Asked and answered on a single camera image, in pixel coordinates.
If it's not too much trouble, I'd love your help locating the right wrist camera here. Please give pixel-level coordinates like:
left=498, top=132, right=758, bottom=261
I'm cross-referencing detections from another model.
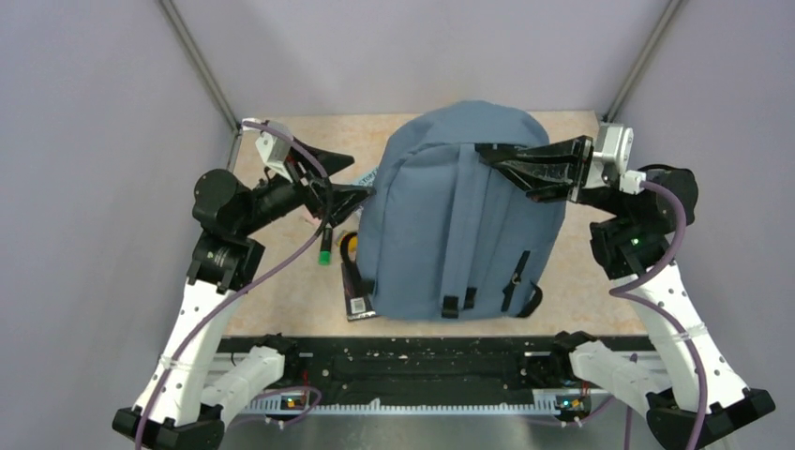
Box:
left=584, top=122, right=646, bottom=195

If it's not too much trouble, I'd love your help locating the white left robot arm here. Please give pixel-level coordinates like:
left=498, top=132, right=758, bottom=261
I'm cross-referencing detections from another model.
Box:
left=112, top=140, right=371, bottom=449

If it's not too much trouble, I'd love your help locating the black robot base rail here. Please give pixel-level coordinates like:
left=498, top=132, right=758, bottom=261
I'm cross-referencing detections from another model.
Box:
left=235, top=335, right=628, bottom=412

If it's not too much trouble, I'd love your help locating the colourful Treehouse book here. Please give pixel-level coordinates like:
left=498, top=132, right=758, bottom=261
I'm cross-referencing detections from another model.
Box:
left=353, top=168, right=378, bottom=187

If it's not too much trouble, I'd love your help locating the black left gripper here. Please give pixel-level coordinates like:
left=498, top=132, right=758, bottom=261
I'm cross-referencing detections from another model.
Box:
left=237, top=135, right=375, bottom=235

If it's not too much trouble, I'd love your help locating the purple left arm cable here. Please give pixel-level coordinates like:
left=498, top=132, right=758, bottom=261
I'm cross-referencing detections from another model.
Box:
left=133, top=121, right=330, bottom=450

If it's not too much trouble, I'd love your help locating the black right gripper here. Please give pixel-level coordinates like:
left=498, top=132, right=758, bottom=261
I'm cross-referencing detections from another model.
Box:
left=479, top=134, right=629, bottom=218

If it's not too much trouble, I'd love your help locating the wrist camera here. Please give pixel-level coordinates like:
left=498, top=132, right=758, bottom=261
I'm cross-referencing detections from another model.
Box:
left=584, top=122, right=646, bottom=195
left=241, top=118, right=293, bottom=181

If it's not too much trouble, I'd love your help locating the pink eraser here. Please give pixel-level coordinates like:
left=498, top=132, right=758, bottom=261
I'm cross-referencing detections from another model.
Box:
left=302, top=213, right=321, bottom=227

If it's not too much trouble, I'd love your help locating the dark book underneath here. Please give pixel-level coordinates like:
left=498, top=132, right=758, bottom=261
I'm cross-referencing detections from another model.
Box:
left=340, top=263, right=377, bottom=323

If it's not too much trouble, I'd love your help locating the green highlighter pen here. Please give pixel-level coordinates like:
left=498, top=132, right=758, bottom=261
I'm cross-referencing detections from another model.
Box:
left=318, top=226, right=334, bottom=266

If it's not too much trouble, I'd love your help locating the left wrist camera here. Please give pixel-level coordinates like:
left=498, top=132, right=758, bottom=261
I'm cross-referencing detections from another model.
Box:
left=241, top=118, right=293, bottom=181

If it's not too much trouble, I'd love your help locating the orange yellow eraser block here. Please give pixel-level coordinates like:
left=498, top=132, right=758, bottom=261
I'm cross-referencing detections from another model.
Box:
left=337, top=231, right=358, bottom=261

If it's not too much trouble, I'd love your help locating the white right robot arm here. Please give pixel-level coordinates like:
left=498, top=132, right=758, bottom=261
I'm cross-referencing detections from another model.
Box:
left=475, top=128, right=775, bottom=449

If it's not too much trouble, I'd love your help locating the blue student backpack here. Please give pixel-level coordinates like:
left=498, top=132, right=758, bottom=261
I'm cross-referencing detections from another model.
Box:
left=344, top=100, right=565, bottom=322

